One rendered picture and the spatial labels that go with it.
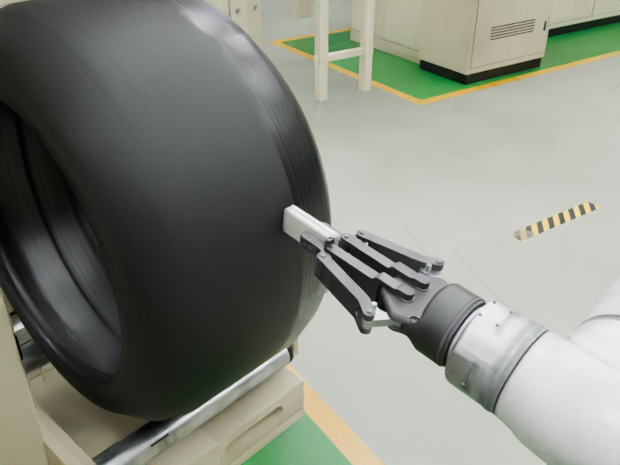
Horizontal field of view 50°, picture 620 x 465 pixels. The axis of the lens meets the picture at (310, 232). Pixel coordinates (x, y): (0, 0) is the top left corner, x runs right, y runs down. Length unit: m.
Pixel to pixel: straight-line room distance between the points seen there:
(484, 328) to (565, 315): 2.21
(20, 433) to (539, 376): 0.61
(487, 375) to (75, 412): 0.76
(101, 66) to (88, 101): 0.04
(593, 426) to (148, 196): 0.44
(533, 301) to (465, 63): 2.80
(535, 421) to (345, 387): 1.77
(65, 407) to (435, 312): 0.74
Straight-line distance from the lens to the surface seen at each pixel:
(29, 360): 1.13
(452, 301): 0.61
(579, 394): 0.57
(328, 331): 2.54
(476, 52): 5.30
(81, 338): 1.12
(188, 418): 0.96
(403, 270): 0.66
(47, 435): 0.94
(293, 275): 0.77
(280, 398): 1.05
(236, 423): 1.02
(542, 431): 0.58
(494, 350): 0.59
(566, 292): 2.94
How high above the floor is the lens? 1.60
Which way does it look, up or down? 30 degrees down
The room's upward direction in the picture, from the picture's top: straight up
